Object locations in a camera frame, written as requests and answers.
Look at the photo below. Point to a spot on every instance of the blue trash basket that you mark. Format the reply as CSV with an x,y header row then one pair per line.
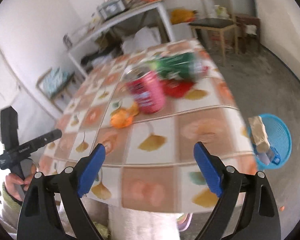
x,y
279,138

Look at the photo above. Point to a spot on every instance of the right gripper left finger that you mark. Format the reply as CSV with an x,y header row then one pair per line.
x,y
39,218

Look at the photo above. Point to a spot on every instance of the white table frame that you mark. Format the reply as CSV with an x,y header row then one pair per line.
x,y
117,21

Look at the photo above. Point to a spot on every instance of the wooden chair dark seat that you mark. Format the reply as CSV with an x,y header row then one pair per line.
x,y
221,26

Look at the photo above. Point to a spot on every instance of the patterned tablecloth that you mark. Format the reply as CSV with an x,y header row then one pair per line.
x,y
150,165

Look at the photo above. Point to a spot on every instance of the chair with floral cushion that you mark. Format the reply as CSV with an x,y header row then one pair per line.
x,y
55,83

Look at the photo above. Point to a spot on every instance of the orange yellow bag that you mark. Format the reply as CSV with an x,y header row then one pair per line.
x,y
182,16

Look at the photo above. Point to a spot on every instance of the red snack wrapper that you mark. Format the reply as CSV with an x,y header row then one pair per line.
x,y
176,89

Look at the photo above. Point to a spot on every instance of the green label plastic bottle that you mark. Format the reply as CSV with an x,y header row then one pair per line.
x,y
182,67

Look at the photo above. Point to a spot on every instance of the grey storage crate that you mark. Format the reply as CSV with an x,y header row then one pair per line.
x,y
111,8

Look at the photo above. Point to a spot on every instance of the person's left hand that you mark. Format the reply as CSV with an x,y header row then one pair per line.
x,y
12,180

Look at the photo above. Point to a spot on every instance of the white door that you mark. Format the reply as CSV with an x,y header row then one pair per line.
x,y
2,84

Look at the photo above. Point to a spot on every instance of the red milk drink can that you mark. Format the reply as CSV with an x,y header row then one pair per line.
x,y
145,88

